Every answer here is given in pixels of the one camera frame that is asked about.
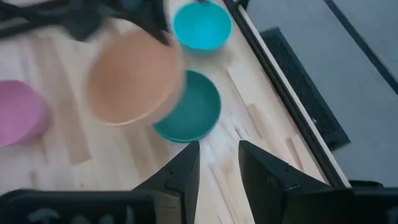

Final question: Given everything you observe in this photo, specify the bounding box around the light blue plastic bowl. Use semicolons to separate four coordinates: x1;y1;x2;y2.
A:
172;0;234;57

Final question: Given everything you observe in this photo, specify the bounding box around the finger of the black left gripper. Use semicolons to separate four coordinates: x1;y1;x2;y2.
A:
136;13;172;46

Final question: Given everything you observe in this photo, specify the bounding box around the pink plastic bowl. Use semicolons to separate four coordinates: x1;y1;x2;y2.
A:
0;79;52;148

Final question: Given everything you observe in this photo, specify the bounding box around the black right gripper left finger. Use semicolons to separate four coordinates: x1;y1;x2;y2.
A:
132;140;202;224

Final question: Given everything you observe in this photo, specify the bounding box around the peach plastic bowl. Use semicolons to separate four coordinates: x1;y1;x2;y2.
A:
84;29;187;127

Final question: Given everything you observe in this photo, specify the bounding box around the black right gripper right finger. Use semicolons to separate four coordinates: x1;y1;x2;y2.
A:
237;139;354;224

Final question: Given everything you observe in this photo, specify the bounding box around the black aluminium table frame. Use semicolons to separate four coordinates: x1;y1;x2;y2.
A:
223;0;353;189

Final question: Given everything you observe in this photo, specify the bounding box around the teal green plastic bowl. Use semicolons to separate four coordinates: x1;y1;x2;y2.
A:
152;69;223;144

